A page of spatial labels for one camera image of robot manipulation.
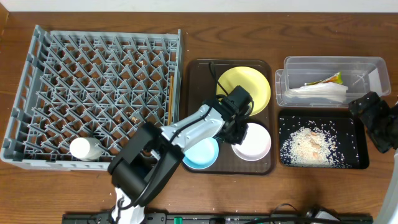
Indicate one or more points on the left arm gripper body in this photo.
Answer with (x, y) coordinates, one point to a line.
(236, 134)

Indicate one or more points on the white paper napkin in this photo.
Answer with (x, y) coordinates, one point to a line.
(329, 91)

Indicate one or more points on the clear plastic waste bin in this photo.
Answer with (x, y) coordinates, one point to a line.
(360, 74)

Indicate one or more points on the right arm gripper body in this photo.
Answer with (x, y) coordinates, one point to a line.
(380, 121)

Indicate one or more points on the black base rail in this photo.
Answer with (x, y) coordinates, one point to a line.
(284, 213)

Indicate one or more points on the yellow green wrapper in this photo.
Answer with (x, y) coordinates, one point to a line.
(336, 78)

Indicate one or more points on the grey plastic dish rack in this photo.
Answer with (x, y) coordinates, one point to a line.
(101, 85)

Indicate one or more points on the dark brown serving tray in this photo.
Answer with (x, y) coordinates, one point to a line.
(201, 88)

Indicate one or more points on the yellow round plate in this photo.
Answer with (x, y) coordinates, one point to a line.
(253, 81)

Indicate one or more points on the black waste tray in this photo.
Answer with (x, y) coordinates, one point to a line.
(349, 128)

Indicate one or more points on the light blue cup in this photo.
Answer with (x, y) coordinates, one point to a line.
(86, 149)

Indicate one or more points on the wooden chopstick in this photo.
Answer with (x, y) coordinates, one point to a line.
(169, 96)
(172, 96)

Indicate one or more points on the light blue bowl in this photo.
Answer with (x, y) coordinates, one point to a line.
(202, 155)

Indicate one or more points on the pink rice bowl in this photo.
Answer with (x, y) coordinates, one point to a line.
(255, 145)

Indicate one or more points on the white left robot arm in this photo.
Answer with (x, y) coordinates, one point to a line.
(146, 163)

